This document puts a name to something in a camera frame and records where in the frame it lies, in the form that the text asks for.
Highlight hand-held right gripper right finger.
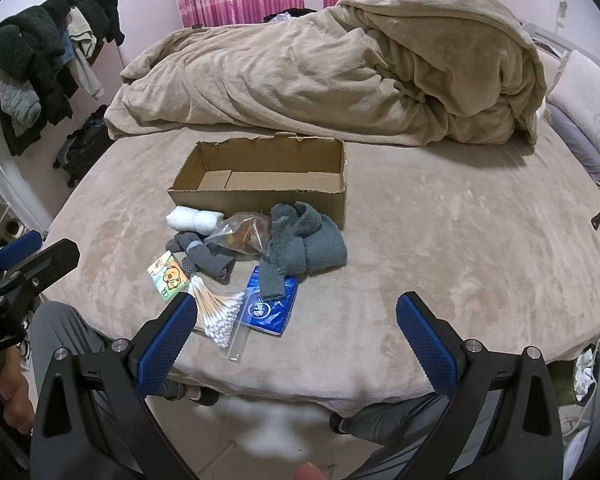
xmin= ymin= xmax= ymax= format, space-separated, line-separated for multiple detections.
xmin=396 ymin=292 xmax=566 ymax=480

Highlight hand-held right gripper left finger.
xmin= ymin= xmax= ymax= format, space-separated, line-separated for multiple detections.
xmin=30 ymin=291 xmax=198 ymax=480

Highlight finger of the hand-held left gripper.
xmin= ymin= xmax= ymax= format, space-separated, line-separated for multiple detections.
xmin=0 ymin=239 xmax=81 ymax=292
xmin=0 ymin=230 xmax=42 ymax=275

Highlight bag of cotton swabs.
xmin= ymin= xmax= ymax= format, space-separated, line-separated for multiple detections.
xmin=186 ymin=274 xmax=246 ymax=361

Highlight green cartoon tissue pack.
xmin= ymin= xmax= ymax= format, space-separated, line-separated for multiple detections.
xmin=147 ymin=254 xmax=191 ymax=303

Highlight grey grip socks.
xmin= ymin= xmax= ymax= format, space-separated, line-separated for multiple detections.
xmin=166 ymin=232 xmax=236 ymax=287

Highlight blue tissue pack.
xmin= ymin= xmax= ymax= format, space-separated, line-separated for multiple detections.
xmin=240 ymin=265 xmax=300 ymax=336

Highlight white socks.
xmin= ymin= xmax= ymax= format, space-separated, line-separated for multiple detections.
xmin=166 ymin=205 xmax=226 ymax=235

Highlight clear plastic snack bag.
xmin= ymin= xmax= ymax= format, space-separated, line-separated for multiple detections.
xmin=202 ymin=211 xmax=276 ymax=261

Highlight grey knitted cloth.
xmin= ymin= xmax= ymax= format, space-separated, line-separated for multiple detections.
xmin=258 ymin=201 xmax=348 ymax=301

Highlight cardboard box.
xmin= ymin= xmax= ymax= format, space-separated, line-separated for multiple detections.
xmin=167 ymin=132 xmax=348 ymax=229

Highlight person's left hand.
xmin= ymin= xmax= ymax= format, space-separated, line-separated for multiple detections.
xmin=0 ymin=347 xmax=36 ymax=436

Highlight white shelf unit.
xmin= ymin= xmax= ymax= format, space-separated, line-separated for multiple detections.
xmin=0 ymin=125 xmax=51 ymax=256

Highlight person's left shoe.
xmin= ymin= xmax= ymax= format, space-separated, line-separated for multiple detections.
xmin=185 ymin=385 xmax=220 ymax=407

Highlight person's right leg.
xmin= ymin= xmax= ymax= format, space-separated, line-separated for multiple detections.
xmin=337 ymin=392 xmax=481 ymax=461

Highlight black backpack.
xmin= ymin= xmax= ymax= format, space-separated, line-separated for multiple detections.
xmin=53 ymin=105 xmax=116 ymax=185

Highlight grey knitted sweater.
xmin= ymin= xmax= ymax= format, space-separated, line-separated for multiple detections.
xmin=0 ymin=67 xmax=42 ymax=136

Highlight crumpled white cloth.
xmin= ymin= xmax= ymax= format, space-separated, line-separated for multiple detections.
xmin=572 ymin=347 xmax=600 ymax=403

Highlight pile of dark clothes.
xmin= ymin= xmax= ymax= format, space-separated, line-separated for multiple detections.
xmin=0 ymin=0 xmax=78 ymax=157

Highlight beige garment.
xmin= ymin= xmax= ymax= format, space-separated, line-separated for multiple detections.
xmin=65 ymin=5 xmax=106 ymax=101

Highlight grey pillow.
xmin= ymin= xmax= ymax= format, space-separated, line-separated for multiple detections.
xmin=547 ymin=105 xmax=600 ymax=186

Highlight black hanging garment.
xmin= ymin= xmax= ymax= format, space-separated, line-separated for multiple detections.
xmin=72 ymin=0 xmax=126 ymax=46

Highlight tan fleece duvet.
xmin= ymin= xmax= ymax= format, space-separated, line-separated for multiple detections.
xmin=104 ymin=0 xmax=548 ymax=147

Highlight white floral pillow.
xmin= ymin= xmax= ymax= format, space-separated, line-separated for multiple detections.
xmin=545 ymin=50 xmax=600 ymax=161

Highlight grey bed headboard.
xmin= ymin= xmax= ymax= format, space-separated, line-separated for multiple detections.
xmin=520 ymin=20 xmax=600 ymax=91

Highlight dark bag behind duvet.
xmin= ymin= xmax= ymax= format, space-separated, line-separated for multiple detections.
xmin=262 ymin=7 xmax=326 ymax=24

